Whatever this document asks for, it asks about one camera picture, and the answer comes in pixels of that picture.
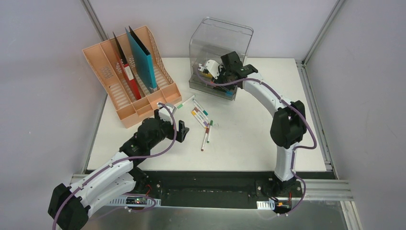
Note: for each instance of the teal folder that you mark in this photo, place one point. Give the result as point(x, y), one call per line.
point(143, 61)

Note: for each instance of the aluminium frame rail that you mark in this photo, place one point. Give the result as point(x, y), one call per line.
point(327, 190)

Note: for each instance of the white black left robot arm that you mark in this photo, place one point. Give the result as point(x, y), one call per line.
point(71, 206)

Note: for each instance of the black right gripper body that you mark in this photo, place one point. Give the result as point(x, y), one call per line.
point(224, 75)

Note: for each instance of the white marker green cap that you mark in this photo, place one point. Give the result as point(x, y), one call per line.
point(209, 132)

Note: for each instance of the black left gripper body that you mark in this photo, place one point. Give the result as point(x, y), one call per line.
point(174, 131)

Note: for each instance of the smoked clear drawer box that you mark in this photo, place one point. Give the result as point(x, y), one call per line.
point(212, 39)

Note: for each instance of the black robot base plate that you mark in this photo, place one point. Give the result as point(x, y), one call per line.
point(240, 190)

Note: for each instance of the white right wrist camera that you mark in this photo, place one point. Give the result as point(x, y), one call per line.
point(210, 66)

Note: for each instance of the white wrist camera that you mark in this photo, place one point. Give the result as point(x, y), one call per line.
point(210, 66)
point(166, 111)

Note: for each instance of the white marker purple cap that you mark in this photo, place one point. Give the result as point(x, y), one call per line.
point(201, 115)

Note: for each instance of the red folder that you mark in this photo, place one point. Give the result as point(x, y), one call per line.
point(126, 70)

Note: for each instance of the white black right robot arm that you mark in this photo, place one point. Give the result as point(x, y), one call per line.
point(288, 119)

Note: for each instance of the white marker yellow caps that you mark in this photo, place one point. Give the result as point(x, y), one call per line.
point(201, 122)

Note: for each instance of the peach plastic file organizer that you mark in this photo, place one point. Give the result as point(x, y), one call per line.
point(113, 63)

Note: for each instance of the white marker brown cap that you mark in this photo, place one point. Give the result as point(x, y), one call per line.
point(205, 139)

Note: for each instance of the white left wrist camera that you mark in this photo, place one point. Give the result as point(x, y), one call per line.
point(166, 111)

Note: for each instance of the white marker green caps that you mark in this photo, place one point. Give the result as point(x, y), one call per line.
point(185, 102)

